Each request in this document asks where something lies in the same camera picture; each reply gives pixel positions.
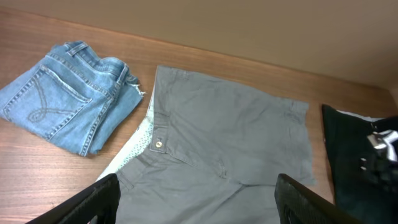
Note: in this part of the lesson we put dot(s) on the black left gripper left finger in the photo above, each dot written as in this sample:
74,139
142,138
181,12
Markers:
98,203

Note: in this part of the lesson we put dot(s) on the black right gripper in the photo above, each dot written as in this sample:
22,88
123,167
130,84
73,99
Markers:
379,171

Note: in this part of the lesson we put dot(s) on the grey cotton shorts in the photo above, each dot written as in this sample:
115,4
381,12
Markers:
216,150

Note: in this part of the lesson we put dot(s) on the folded blue denim shorts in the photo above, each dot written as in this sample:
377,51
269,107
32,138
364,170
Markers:
72,98

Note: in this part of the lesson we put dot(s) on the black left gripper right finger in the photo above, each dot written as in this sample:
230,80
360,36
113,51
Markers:
298,204

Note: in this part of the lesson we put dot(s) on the black shorts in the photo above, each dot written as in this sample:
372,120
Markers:
346,141

